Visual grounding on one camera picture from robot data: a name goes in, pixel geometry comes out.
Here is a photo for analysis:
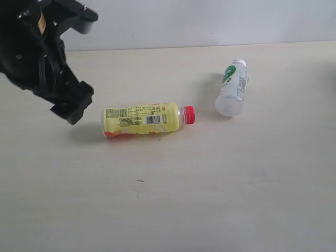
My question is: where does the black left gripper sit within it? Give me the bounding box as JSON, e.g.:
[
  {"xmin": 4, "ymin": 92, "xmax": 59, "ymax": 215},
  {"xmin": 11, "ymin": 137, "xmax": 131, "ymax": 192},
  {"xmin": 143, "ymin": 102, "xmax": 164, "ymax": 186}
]
[{"xmin": 1, "ymin": 1, "xmax": 94, "ymax": 125}]

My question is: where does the yellow label juice bottle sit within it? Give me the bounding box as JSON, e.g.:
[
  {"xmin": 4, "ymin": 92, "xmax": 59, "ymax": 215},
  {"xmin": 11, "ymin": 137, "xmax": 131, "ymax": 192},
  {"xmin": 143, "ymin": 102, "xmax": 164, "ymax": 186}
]
[{"xmin": 102, "ymin": 102, "xmax": 195, "ymax": 138}]

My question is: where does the clear bottle green white label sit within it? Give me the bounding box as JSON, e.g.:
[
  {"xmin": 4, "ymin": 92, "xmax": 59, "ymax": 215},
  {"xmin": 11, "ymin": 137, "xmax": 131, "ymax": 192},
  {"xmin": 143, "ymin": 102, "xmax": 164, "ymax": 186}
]
[{"xmin": 215, "ymin": 59, "xmax": 249, "ymax": 117}]

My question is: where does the black wrist camera on left gripper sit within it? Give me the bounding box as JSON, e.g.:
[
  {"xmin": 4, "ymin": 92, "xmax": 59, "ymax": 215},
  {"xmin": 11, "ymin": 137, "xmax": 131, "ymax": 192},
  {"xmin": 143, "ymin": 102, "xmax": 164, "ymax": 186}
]
[{"xmin": 40, "ymin": 0, "xmax": 99, "ymax": 35}]

